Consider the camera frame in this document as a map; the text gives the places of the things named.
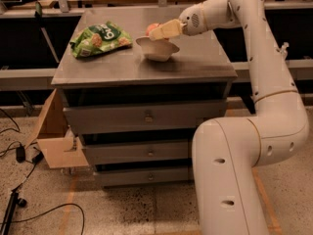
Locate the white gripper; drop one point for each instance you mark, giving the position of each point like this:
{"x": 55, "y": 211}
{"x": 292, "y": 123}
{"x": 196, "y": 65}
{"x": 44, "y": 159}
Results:
{"x": 192, "y": 21}

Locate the red apple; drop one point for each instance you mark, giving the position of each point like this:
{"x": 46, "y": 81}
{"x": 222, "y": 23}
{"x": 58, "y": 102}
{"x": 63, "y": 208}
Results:
{"x": 153, "y": 26}

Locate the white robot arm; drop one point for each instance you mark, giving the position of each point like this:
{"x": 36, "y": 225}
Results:
{"x": 225, "y": 150}

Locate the grey drawer cabinet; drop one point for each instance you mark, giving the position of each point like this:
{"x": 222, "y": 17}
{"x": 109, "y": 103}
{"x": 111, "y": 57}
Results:
{"x": 199, "y": 71}

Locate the green snack bag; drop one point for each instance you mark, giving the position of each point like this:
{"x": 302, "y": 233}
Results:
{"x": 99, "y": 39}

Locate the top grey drawer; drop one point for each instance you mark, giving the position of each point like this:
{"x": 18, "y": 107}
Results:
{"x": 140, "y": 117}

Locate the grey drawer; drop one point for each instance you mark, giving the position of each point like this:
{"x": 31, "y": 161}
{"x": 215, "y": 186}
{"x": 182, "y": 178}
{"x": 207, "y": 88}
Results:
{"x": 140, "y": 117}
{"x": 144, "y": 176}
{"x": 147, "y": 151}

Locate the middle grey drawer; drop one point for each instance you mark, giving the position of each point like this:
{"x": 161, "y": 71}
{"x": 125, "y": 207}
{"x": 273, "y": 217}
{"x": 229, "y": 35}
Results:
{"x": 147, "y": 151}

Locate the cardboard box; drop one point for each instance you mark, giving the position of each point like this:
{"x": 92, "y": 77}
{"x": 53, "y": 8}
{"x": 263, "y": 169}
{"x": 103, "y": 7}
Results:
{"x": 60, "y": 147}

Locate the bottom grey drawer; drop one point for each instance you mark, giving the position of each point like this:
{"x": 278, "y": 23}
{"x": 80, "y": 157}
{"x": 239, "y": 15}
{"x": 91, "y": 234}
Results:
{"x": 144, "y": 176}

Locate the black power adapter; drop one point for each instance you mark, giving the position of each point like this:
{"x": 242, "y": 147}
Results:
{"x": 20, "y": 154}

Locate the black stand leg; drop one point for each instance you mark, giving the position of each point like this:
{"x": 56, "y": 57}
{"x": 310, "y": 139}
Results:
{"x": 14, "y": 201}

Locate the grey metal rail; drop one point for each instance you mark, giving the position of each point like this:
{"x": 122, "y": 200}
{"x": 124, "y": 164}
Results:
{"x": 40, "y": 79}

